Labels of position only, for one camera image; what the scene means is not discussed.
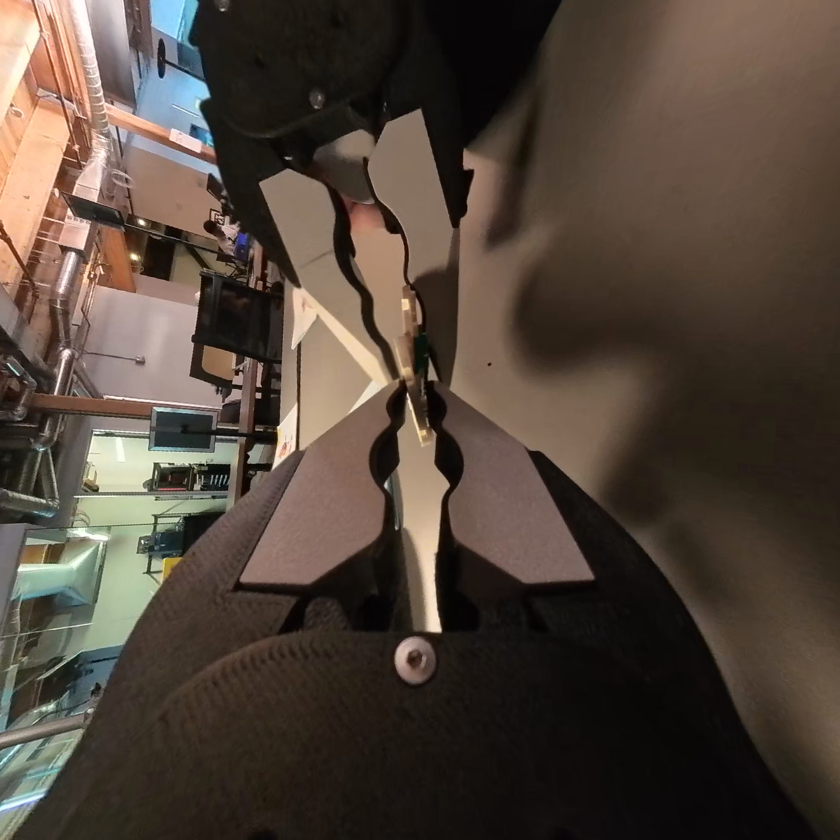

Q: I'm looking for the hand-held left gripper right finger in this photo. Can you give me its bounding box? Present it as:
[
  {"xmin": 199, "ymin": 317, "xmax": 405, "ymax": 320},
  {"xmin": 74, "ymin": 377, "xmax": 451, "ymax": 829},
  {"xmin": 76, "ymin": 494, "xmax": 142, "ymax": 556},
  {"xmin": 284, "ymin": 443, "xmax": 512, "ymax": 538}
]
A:
[{"xmin": 425, "ymin": 381, "xmax": 596, "ymax": 589}]

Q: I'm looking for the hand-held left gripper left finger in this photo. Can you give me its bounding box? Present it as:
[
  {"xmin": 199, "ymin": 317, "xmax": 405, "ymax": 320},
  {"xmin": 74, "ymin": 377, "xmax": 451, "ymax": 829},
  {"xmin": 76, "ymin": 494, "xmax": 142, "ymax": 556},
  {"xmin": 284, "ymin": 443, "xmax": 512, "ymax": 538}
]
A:
[{"xmin": 238, "ymin": 382, "xmax": 404, "ymax": 598}]

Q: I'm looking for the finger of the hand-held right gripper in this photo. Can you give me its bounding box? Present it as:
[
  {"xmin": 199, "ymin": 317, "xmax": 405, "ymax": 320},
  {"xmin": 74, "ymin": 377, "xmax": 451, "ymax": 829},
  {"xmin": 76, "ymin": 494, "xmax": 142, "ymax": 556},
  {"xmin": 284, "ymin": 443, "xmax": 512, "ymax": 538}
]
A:
[
  {"xmin": 259, "ymin": 167, "xmax": 403, "ymax": 383},
  {"xmin": 366, "ymin": 108, "xmax": 462, "ymax": 389}
]

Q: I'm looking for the tan and green lego assembly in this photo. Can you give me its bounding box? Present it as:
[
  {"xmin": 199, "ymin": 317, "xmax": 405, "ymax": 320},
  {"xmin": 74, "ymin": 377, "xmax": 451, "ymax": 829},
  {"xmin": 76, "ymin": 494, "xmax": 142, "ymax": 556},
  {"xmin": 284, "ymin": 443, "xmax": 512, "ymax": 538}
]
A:
[{"xmin": 392, "ymin": 284, "xmax": 435, "ymax": 448}]

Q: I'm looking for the printed paper sheet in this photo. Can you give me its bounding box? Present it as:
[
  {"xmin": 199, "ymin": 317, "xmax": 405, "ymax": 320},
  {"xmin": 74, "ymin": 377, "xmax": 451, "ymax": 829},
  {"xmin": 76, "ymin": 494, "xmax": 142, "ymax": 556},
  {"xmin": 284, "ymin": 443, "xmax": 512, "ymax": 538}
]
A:
[{"xmin": 273, "ymin": 402, "xmax": 303, "ymax": 475}]

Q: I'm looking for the white paper sheet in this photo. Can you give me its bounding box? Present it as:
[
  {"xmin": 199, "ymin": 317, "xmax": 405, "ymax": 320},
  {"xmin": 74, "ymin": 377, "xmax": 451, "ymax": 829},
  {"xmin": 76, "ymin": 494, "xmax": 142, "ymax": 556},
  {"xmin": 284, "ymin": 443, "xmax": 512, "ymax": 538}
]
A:
[{"xmin": 289, "ymin": 289, "xmax": 324, "ymax": 350}]

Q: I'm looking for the black monitor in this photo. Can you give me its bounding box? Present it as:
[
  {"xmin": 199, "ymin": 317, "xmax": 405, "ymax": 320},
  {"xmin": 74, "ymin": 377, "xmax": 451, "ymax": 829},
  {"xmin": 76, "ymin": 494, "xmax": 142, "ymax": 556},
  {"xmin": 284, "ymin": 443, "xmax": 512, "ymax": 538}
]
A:
[{"xmin": 189, "ymin": 268, "xmax": 284, "ymax": 383}]

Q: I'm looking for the wooden beam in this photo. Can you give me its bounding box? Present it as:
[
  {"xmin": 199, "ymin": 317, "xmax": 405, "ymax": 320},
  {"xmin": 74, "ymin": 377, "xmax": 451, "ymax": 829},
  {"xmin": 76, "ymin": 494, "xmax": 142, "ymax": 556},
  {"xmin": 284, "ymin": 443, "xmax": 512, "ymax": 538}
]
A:
[{"xmin": 29, "ymin": 392, "xmax": 250, "ymax": 424}]

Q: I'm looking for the metal railing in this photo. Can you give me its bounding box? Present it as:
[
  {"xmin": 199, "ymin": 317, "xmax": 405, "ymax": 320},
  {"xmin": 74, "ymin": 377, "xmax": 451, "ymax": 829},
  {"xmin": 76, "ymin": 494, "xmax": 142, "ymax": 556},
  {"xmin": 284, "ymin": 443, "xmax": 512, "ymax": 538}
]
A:
[{"xmin": 0, "ymin": 712, "xmax": 94, "ymax": 750}]

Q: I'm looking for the framed wall screen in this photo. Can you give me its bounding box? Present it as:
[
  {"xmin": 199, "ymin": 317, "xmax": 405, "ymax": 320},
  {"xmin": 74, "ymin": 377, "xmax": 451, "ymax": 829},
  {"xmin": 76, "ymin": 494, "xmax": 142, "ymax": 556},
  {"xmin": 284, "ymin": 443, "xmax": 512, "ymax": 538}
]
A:
[{"xmin": 150, "ymin": 406, "xmax": 221, "ymax": 454}]

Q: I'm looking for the silver ventilation duct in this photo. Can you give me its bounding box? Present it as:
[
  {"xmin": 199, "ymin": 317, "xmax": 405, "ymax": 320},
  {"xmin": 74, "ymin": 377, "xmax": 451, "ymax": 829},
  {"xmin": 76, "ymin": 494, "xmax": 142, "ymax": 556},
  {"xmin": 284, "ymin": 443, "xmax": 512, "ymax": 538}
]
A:
[
  {"xmin": 62, "ymin": 0, "xmax": 132, "ymax": 198},
  {"xmin": 39, "ymin": 246, "xmax": 96, "ymax": 421}
]

